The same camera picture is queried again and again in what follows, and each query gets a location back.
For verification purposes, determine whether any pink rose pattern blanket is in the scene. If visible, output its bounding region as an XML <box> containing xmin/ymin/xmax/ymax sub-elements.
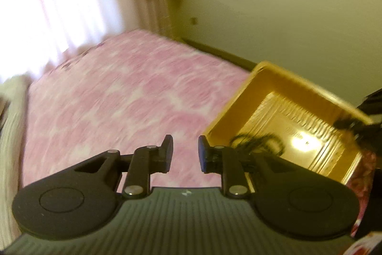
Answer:
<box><xmin>21</xmin><ymin>29</ymin><xmax>254</xmax><ymax>193</ymax></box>

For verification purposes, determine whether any dark wooden bead necklace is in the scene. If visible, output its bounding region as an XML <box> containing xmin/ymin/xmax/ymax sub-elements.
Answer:
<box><xmin>230</xmin><ymin>132</ymin><xmax>285</xmax><ymax>155</ymax></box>

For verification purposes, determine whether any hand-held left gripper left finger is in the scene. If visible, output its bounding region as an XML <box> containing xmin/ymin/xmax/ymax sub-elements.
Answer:
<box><xmin>73</xmin><ymin>135</ymin><xmax>174</xmax><ymax>199</ymax></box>

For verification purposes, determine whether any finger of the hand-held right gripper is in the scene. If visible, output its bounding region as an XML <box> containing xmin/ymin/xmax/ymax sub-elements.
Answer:
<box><xmin>334</xmin><ymin>114</ymin><xmax>373</xmax><ymax>132</ymax></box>

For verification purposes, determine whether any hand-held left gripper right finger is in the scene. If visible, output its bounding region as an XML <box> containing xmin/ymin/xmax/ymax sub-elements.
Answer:
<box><xmin>198</xmin><ymin>136</ymin><xmax>299</xmax><ymax>199</ymax></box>

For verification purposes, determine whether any striped quilt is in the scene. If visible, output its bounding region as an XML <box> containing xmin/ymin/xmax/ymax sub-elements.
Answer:
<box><xmin>0</xmin><ymin>76</ymin><xmax>30</xmax><ymax>246</ymax></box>

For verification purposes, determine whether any gold plastic tray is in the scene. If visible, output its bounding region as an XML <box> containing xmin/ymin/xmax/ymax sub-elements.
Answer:
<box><xmin>201</xmin><ymin>61</ymin><xmax>375</xmax><ymax>193</ymax></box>

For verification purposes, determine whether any dark wooden bed frame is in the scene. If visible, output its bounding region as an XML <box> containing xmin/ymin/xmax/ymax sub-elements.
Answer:
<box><xmin>180</xmin><ymin>38</ymin><xmax>257</xmax><ymax>72</ymax></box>

